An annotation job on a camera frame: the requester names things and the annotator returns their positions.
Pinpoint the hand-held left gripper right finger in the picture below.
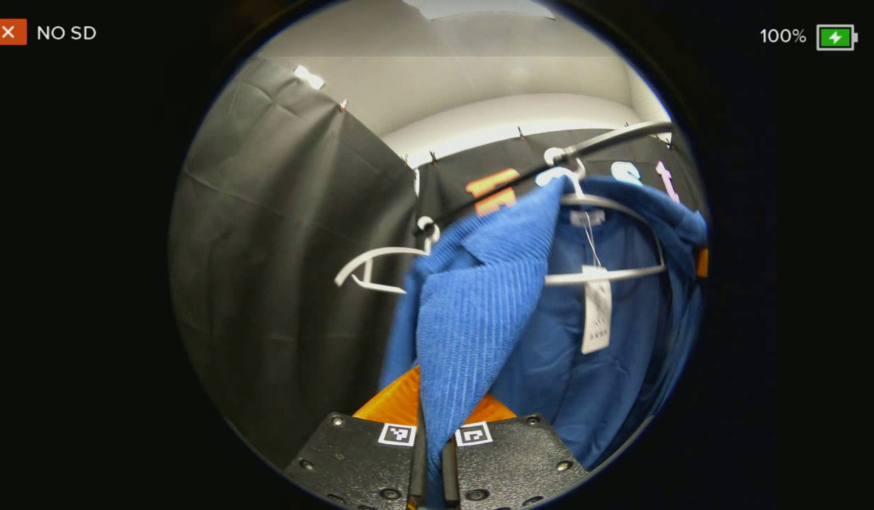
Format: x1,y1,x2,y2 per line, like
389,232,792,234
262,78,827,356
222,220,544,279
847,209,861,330
441,393,591,510

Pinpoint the white clothes hanger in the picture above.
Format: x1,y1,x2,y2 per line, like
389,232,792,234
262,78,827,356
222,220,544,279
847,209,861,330
542,147,669,288
334,215,442,295

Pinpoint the white garment tag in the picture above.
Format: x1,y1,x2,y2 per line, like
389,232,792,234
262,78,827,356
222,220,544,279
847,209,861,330
580,265,614,355

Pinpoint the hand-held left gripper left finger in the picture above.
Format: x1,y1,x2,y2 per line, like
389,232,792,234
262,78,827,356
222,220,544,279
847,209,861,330
285,365,428,510

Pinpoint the black clothes rack rail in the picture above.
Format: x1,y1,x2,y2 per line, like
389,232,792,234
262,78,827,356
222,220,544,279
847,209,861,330
416,120,676,234

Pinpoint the blue corduroy jacket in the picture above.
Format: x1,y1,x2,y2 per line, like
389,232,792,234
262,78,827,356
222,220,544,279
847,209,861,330
379,174,708,510

